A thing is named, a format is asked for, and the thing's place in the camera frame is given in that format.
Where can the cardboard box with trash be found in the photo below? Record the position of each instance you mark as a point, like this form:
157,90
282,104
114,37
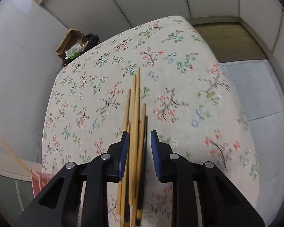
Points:
72,37

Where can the wooden chopstick long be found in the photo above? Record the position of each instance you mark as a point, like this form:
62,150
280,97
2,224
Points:
134,138
129,131

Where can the wooden chopstick short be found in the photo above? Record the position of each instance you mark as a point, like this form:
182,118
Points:
122,184

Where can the olive floor mat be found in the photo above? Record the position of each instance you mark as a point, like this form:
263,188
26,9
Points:
230,42

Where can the floral tablecloth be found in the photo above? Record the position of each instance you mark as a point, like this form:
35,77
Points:
189,102

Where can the black trash bin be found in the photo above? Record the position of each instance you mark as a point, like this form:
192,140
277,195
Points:
92,41

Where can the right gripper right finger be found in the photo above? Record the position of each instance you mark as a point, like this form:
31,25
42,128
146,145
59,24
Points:
202,194

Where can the black chopstick gold band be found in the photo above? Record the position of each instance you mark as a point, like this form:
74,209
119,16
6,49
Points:
140,199

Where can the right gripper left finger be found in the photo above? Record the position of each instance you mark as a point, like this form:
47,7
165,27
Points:
77,194

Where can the pink plastic basket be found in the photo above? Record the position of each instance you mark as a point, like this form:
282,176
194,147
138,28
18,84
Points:
39,181

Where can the grey kitchen cabinets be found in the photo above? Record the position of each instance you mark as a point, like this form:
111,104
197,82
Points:
109,17

